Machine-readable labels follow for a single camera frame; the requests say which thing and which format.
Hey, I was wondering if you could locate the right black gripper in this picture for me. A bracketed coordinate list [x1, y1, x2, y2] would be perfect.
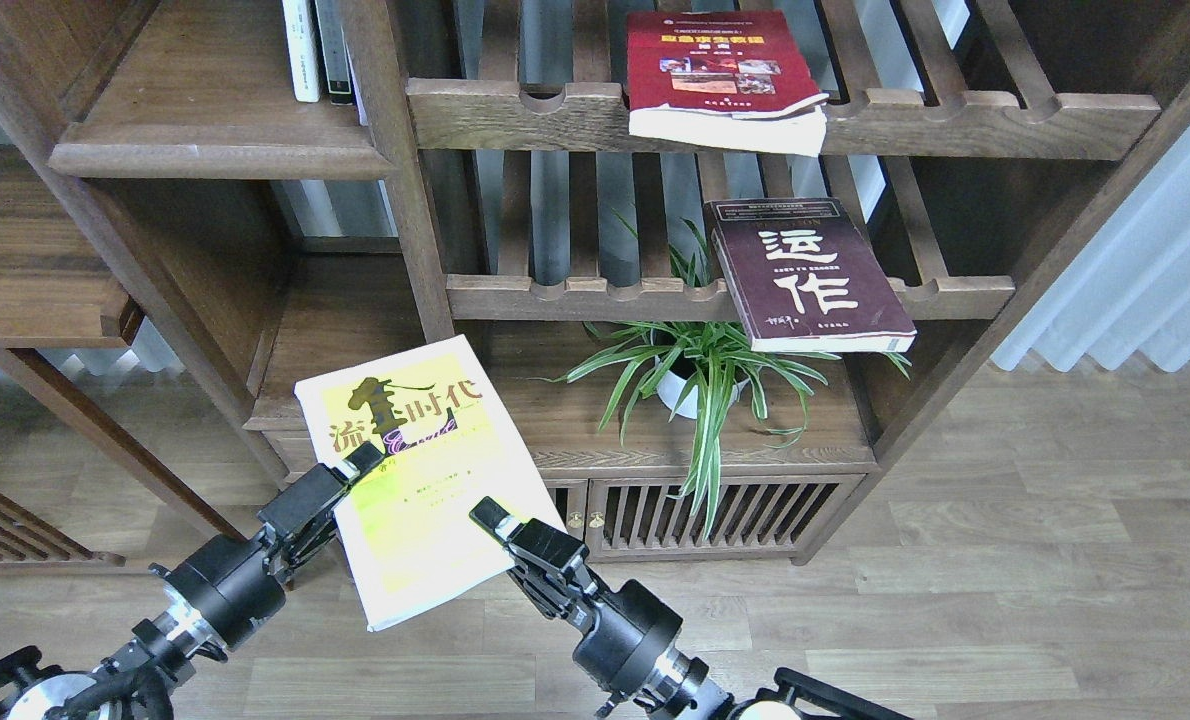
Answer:
[470, 497, 685, 701]

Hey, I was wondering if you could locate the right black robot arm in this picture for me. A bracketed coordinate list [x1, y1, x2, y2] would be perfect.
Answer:
[470, 497, 901, 719]

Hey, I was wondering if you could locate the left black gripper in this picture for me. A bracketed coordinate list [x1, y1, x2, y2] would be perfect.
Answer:
[150, 442, 386, 651]

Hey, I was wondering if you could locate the white plant pot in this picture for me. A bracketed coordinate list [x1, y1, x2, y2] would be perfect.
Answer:
[656, 357, 750, 420]

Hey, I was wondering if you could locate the white upright book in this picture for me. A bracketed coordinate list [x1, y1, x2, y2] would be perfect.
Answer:
[281, 0, 321, 102]

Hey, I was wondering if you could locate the green spider plant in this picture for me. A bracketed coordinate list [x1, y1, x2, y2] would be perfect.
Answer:
[560, 224, 909, 530]

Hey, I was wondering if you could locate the dark maroon book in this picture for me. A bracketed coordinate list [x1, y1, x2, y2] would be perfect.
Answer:
[703, 198, 917, 353]

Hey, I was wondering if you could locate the red cover book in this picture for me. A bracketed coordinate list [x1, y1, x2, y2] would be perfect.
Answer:
[626, 12, 829, 158]

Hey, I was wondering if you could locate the dark wooden bookshelf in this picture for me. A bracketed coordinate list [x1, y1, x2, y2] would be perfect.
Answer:
[0, 1, 1190, 564]

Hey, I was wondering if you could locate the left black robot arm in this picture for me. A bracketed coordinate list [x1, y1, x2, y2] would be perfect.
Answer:
[0, 443, 384, 719]

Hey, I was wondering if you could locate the white curtain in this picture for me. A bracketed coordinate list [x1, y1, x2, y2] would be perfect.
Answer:
[991, 126, 1190, 372]

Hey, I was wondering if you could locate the yellow green cover book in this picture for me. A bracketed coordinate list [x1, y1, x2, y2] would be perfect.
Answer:
[294, 336, 563, 632]

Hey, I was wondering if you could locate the dark upright book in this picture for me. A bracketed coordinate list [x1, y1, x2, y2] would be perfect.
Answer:
[313, 0, 356, 105]

